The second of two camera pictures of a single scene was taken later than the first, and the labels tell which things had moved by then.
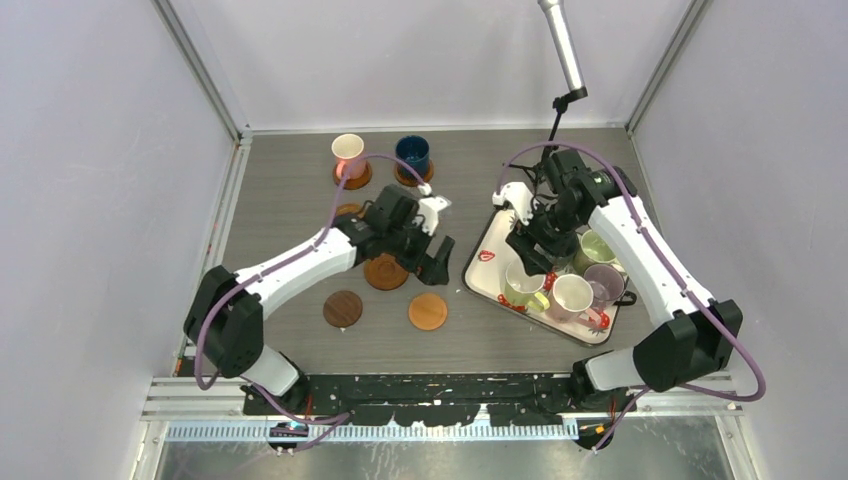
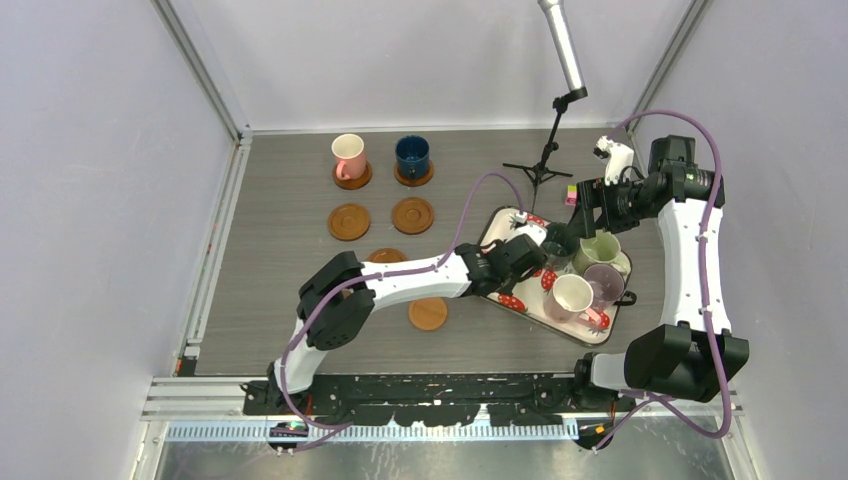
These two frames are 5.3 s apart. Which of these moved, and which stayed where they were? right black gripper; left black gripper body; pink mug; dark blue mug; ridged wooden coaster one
Moved: right black gripper; left black gripper body
Stayed: ridged wooden coaster one; dark blue mug; pink mug
